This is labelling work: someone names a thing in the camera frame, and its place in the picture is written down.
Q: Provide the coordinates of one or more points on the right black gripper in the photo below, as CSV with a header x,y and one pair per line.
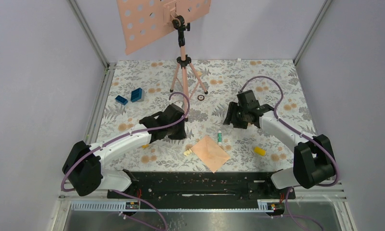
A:
x,y
233,107

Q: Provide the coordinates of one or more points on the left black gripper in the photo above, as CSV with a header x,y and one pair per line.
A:
x,y
181,134

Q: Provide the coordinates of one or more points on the green white glue stick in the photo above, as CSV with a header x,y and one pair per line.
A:
x,y
219,138

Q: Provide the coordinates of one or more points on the tan paper envelope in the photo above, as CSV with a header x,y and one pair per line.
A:
x,y
210,153

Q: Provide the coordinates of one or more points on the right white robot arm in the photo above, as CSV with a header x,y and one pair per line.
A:
x,y
313,159

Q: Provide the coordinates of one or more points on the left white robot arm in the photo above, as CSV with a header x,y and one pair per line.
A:
x,y
86,165

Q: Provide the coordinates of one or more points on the cream chess knight piece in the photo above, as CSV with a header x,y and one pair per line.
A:
x,y
188,152

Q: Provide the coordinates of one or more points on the yellow toy brick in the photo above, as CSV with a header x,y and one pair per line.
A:
x,y
260,151

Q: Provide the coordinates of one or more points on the large blue toy brick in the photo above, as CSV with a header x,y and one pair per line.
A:
x,y
137,95

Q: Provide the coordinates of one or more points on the floral patterned table mat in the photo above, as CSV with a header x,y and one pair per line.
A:
x,y
274,82

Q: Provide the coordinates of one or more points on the small blue toy brick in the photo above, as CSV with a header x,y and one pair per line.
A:
x,y
121,100

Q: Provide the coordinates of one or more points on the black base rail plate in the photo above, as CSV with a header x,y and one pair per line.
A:
x,y
205,190

